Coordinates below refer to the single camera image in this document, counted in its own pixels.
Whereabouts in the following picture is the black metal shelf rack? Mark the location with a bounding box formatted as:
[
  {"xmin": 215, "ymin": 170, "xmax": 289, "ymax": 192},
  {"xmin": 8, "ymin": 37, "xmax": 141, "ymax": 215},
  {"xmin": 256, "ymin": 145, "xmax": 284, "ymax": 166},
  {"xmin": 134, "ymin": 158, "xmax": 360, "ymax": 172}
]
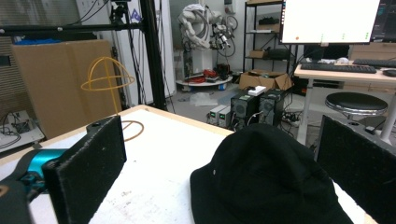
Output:
[{"xmin": 242, "ymin": 0, "xmax": 298, "ymax": 76}]

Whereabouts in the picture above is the yellow wire hat stand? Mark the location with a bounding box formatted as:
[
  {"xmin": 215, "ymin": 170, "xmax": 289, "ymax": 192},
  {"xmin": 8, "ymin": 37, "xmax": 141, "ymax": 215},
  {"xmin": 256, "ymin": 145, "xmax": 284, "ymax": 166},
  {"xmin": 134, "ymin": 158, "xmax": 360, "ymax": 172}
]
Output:
[{"xmin": 80, "ymin": 56, "xmax": 145, "ymax": 143}]

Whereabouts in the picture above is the power strip with cables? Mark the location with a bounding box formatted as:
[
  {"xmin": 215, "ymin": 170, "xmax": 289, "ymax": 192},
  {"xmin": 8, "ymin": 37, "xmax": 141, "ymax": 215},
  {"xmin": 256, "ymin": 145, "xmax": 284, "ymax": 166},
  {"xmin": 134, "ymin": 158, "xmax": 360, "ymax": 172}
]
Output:
[{"xmin": 279, "ymin": 111, "xmax": 304, "ymax": 125}]

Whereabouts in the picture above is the black computer tower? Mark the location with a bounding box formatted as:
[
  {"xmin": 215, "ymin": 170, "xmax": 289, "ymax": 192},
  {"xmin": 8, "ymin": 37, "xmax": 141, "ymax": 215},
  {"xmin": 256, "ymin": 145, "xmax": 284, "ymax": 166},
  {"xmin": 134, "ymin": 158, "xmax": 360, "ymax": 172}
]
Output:
[
  {"xmin": 258, "ymin": 88, "xmax": 292, "ymax": 127},
  {"xmin": 230, "ymin": 91, "xmax": 262, "ymax": 131}
]

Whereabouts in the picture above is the tangle of cables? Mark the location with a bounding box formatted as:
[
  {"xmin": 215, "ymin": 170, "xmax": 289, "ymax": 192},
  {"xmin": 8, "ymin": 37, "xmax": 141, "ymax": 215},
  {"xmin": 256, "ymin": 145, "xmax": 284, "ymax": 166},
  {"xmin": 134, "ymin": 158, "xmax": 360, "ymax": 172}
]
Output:
[{"xmin": 0, "ymin": 111, "xmax": 32, "ymax": 149}]

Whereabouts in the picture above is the black metal frame stand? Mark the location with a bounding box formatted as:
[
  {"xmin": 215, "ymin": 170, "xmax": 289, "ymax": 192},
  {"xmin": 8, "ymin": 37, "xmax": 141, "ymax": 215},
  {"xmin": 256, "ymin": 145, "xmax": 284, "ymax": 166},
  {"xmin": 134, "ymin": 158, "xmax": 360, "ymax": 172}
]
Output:
[{"xmin": 0, "ymin": 0, "xmax": 168, "ymax": 111}]

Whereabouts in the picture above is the round black stool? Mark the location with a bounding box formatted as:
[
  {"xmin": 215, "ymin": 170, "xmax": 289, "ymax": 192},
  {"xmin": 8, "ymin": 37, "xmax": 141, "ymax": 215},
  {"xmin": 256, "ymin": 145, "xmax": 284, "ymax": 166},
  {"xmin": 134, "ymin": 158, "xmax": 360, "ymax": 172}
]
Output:
[{"xmin": 324, "ymin": 91, "xmax": 389, "ymax": 120}]

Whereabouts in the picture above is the black bucket hat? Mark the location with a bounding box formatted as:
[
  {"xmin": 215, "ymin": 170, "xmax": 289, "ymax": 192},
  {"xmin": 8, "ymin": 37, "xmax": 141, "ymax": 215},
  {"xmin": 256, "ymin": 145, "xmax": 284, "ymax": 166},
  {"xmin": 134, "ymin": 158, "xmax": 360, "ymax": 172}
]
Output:
[{"xmin": 190, "ymin": 122, "xmax": 355, "ymax": 224}]

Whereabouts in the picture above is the open cardboard box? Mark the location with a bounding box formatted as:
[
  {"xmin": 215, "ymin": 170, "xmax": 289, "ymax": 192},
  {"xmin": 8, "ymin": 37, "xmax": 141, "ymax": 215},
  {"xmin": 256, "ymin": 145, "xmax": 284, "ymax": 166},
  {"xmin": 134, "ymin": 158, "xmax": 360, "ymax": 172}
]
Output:
[{"xmin": 238, "ymin": 69, "xmax": 293, "ymax": 91}]

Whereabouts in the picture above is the light wooden desk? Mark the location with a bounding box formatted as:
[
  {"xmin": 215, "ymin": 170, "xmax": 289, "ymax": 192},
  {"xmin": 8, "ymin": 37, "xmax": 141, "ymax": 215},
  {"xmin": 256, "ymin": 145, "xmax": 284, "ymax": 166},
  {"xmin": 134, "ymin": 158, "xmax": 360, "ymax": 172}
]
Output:
[{"xmin": 293, "ymin": 63, "xmax": 396, "ymax": 146}]

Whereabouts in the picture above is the white power supply unit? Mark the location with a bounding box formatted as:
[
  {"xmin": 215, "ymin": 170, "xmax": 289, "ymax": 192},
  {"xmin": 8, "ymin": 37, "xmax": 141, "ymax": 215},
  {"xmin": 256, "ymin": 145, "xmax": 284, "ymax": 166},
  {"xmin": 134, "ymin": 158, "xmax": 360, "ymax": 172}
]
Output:
[
  {"xmin": 218, "ymin": 105, "xmax": 233, "ymax": 129},
  {"xmin": 208, "ymin": 104, "xmax": 228, "ymax": 124}
]

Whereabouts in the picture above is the black keyboard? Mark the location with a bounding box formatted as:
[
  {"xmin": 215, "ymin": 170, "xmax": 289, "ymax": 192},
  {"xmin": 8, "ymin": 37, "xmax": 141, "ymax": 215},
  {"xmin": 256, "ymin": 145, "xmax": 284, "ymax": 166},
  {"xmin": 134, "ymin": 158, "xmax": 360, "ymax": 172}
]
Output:
[
  {"xmin": 300, "ymin": 62, "xmax": 378, "ymax": 75},
  {"xmin": 352, "ymin": 58, "xmax": 396, "ymax": 69}
]

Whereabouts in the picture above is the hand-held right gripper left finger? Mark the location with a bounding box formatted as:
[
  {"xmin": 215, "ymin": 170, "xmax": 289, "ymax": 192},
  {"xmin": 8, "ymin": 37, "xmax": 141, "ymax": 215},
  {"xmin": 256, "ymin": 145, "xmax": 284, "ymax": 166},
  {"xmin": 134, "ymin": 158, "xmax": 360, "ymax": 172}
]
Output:
[{"xmin": 41, "ymin": 115, "xmax": 128, "ymax": 224}]

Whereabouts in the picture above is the dark computer monitor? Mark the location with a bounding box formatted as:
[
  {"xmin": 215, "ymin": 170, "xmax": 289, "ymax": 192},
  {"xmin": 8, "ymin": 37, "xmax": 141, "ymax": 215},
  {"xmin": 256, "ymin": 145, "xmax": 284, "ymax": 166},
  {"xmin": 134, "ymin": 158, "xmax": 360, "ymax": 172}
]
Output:
[{"xmin": 371, "ymin": 0, "xmax": 396, "ymax": 44}]

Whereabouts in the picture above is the small white box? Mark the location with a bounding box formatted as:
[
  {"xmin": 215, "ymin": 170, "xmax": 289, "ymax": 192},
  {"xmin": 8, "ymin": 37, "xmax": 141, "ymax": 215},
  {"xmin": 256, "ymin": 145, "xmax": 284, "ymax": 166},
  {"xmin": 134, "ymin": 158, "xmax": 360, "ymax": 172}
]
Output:
[{"xmin": 247, "ymin": 85, "xmax": 268, "ymax": 97}]

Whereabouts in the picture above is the large cardboard sheet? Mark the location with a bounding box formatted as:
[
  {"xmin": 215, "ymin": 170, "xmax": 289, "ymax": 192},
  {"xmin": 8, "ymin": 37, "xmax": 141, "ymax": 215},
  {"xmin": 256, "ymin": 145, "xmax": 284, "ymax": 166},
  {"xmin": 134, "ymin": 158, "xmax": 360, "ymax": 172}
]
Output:
[{"xmin": 11, "ymin": 38, "xmax": 123, "ymax": 140}]

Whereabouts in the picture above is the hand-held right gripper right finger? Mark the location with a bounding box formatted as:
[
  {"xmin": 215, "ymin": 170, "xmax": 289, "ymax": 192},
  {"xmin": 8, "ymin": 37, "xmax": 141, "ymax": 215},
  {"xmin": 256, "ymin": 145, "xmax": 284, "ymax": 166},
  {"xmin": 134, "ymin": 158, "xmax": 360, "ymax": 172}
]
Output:
[{"xmin": 315, "ymin": 114, "xmax": 396, "ymax": 224}]

